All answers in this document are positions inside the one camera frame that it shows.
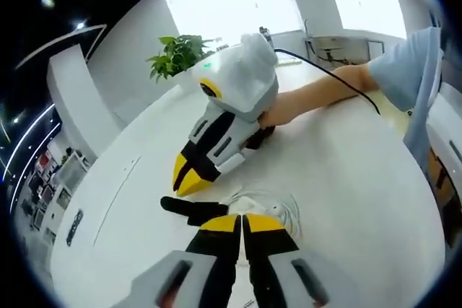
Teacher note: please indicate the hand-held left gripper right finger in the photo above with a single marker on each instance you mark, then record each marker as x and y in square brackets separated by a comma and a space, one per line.
[285, 275]

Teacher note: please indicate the green potted plant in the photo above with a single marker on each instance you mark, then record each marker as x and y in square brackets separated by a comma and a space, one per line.
[180, 52]

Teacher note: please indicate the white desktop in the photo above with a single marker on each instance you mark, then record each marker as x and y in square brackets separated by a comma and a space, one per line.
[343, 196]

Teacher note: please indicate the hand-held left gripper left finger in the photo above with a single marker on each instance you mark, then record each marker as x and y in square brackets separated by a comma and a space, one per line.
[187, 275]

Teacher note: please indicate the red display board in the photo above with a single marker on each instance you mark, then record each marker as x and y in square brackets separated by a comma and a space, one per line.
[43, 162]

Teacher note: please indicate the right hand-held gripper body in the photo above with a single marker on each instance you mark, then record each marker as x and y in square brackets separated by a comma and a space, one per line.
[242, 77]

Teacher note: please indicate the small grey desk gadget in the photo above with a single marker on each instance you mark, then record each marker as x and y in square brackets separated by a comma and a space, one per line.
[265, 35]

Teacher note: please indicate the person's light blue shirt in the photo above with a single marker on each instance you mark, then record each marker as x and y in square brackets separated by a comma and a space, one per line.
[408, 70]

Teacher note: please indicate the grey frame table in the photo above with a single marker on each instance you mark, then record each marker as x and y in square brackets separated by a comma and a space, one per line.
[339, 52]

